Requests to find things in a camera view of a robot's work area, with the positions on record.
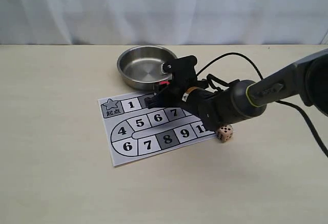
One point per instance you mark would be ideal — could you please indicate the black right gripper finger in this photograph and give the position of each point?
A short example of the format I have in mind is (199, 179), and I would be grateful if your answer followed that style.
(157, 88)
(163, 99)

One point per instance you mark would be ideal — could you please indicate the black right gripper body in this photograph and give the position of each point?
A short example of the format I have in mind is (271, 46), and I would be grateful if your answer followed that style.
(200, 103)

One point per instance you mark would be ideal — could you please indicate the red cylinder game piece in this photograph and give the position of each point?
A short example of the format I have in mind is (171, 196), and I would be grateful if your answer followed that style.
(164, 83)

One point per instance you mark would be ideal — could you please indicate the beige wooden die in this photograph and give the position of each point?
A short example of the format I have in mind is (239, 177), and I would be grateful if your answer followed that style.
(224, 133)

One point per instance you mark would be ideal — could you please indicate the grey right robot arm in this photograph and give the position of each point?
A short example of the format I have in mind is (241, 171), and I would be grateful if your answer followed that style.
(217, 103)

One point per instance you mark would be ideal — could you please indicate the stainless steel round bowl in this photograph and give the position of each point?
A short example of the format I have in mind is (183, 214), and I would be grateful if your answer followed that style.
(140, 66)

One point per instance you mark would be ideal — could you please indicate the paper number game board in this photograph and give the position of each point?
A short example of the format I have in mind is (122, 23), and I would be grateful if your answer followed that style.
(135, 132)

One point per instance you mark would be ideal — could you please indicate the white backdrop curtain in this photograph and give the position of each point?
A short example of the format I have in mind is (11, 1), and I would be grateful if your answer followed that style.
(163, 22)

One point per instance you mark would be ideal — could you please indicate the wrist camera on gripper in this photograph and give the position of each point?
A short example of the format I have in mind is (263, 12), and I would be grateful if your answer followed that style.
(182, 70)

